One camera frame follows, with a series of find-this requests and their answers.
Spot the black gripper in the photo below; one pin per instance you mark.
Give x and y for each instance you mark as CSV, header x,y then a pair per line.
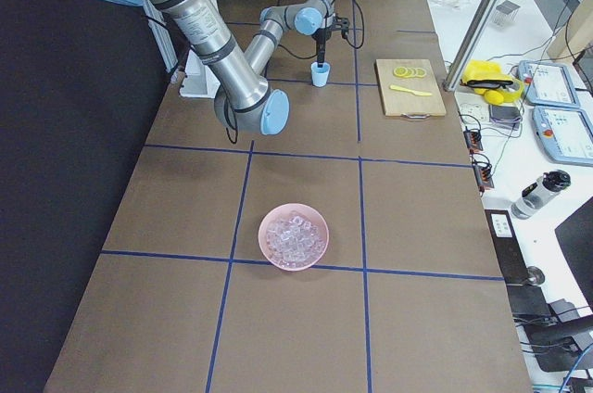
x,y
321,39

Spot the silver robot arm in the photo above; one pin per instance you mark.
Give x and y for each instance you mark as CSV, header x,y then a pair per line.
x,y
245,101

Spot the light blue cup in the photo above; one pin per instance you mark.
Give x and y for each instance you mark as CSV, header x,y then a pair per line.
x,y
319,73

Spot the clear ice cubes pile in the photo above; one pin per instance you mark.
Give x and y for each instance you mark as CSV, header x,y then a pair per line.
x,y
293,242

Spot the yellow plastic knife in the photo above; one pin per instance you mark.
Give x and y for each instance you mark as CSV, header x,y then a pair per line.
x,y
403,89

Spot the wooden cutting board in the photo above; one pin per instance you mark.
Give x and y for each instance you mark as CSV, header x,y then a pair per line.
x,y
397,104

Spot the yellow cloth bag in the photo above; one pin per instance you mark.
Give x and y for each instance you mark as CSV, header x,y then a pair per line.
x,y
487,79

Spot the pink bowl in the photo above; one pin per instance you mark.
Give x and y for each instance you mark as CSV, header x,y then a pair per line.
x,y
310,212

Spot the upper teach pendant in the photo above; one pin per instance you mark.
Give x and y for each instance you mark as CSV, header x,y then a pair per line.
x,y
547,84

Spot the teach pendant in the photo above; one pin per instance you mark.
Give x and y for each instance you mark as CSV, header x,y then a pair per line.
x,y
547,84
565,134

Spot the lower teach pendant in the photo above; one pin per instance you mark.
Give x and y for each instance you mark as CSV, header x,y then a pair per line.
x,y
565,134

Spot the clear water bottle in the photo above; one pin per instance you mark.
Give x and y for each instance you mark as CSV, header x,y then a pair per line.
x,y
538,194

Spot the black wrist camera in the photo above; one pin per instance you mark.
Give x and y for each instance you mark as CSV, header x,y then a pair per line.
x,y
341,25

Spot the white pedestal column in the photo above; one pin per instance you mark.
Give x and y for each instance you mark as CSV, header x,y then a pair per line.
x,y
199,81

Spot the aluminium frame post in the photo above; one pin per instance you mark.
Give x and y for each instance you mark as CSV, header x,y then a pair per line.
x,y
469,43

